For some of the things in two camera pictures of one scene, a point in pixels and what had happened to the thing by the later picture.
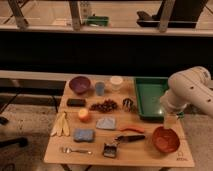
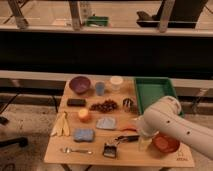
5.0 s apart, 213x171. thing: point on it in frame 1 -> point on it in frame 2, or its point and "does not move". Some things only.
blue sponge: [83, 135] does not move
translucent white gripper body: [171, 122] -> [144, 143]
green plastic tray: [148, 91] does not move
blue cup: [100, 88] does not move
